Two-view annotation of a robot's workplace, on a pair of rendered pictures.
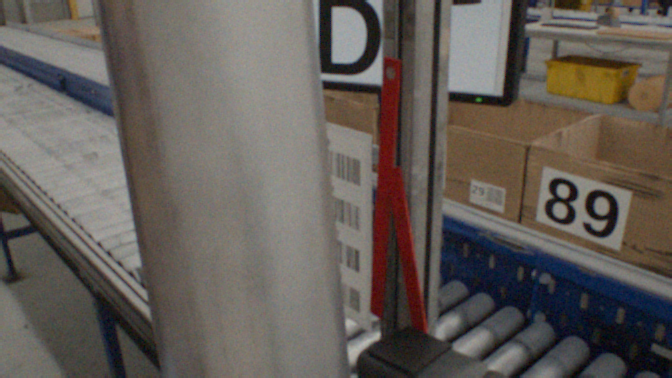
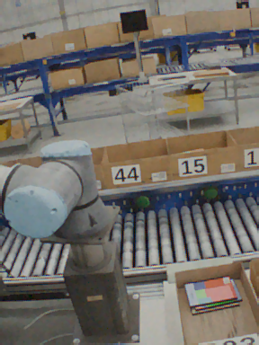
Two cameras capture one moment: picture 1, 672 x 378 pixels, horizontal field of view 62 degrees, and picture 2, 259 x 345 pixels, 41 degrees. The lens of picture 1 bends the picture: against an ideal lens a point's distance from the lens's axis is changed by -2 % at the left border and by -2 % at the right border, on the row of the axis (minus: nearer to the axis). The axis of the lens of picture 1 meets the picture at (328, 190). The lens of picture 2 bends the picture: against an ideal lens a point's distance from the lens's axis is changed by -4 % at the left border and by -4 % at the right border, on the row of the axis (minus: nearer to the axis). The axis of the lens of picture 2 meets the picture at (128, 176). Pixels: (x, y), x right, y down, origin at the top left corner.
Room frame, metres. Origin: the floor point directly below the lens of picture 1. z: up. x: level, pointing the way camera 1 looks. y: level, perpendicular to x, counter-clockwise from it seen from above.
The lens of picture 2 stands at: (-1.06, 0.35, 1.83)
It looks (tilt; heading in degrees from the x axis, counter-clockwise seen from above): 25 degrees down; 316
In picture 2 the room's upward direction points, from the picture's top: 10 degrees counter-clockwise
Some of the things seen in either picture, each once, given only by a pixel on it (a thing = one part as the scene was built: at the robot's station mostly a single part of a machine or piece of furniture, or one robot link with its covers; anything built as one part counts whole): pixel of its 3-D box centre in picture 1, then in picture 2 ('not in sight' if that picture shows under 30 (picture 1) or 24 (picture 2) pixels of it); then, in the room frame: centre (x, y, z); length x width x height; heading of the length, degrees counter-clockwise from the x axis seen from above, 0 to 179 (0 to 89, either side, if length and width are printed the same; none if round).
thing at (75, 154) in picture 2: not in sight; (67, 171); (-0.22, -0.23, 1.41); 0.17 x 0.15 x 0.18; 117
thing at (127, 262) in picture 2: not in sight; (128, 241); (0.11, -0.71, 0.72); 0.52 x 0.05 x 0.05; 130
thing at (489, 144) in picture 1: (480, 146); not in sight; (1.24, -0.35, 0.96); 0.39 x 0.29 x 0.17; 40
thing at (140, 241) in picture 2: not in sight; (140, 239); (0.06, -0.75, 0.72); 0.52 x 0.05 x 0.05; 130
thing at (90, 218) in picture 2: not in sight; (77, 208); (-0.21, -0.23, 1.27); 0.19 x 0.19 x 0.10
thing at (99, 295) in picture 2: not in sight; (99, 290); (-0.21, -0.23, 0.91); 0.26 x 0.26 x 0.33; 40
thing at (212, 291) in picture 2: not in sight; (209, 291); (-0.49, -0.54, 0.79); 0.19 x 0.14 x 0.02; 44
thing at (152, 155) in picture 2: not in sight; (137, 163); (0.34, -1.11, 0.96); 0.39 x 0.29 x 0.17; 40
